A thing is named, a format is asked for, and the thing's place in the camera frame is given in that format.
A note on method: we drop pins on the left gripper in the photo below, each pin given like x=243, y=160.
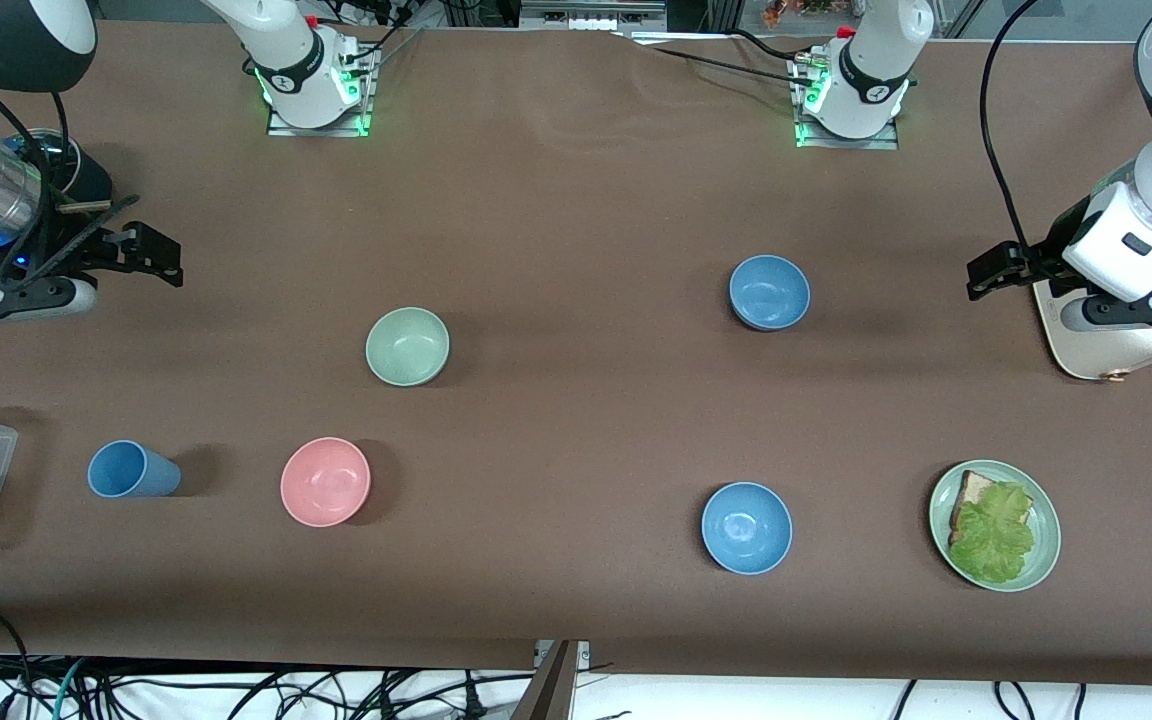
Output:
x=1048, y=251

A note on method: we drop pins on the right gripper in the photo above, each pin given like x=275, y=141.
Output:
x=73, y=249

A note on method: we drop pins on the blue bowl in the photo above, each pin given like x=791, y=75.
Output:
x=769, y=290
x=746, y=527

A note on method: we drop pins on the green bowl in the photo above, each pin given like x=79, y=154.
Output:
x=406, y=348

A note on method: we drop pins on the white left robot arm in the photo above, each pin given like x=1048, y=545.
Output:
x=871, y=80

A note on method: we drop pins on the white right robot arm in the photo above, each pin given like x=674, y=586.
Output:
x=296, y=60

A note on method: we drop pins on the pink bowl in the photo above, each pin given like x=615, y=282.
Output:
x=324, y=482

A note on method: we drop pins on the cream white appliance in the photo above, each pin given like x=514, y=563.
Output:
x=1096, y=352

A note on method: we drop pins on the glass lid blue knob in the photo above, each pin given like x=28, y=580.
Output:
x=56, y=148

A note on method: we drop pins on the blue cup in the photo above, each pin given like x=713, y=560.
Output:
x=131, y=470

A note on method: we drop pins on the bread slice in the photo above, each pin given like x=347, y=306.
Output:
x=974, y=488

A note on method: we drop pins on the green lettuce leaf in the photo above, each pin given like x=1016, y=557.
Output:
x=996, y=535

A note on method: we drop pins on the green plate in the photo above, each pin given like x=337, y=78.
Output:
x=1044, y=545

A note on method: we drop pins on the brown table cover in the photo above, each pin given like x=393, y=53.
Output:
x=576, y=420

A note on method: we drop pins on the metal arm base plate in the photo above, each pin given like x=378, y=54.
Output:
x=886, y=140
x=361, y=110

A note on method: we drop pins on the metal bracket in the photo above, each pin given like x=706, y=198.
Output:
x=556, y=690

